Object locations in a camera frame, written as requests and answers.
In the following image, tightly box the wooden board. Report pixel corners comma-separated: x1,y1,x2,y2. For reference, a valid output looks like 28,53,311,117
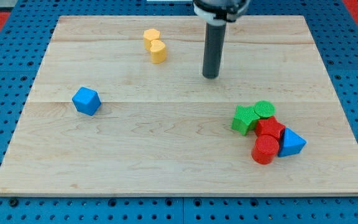
0,16,358,197

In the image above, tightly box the yellow hexagon block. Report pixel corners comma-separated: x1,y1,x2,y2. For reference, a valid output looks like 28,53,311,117
143,28,160,51

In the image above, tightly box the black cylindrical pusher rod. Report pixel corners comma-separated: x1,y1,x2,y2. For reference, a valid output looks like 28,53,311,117
202,23,226,79

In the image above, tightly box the blue triangle block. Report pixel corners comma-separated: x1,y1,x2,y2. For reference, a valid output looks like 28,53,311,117
278,128,307,157

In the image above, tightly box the yellow heart block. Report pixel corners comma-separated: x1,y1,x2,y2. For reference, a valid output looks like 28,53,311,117
150,40,167,64

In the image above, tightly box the blue cube block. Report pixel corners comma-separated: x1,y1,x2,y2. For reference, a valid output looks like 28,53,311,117
72,87,101,116

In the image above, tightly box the green cylinder block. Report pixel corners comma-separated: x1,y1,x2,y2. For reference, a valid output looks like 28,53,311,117
254,100,276,119

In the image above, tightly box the red star block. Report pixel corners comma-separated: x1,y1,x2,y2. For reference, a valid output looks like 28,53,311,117
254,116,286,140

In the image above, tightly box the green star block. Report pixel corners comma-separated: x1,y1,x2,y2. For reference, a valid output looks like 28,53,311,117
231,105,260,136

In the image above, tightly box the red cylinder block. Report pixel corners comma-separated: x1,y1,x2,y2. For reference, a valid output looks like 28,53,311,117
251,135,280,165

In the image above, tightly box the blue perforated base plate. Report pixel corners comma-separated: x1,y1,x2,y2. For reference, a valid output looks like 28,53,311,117
0,0,358,223

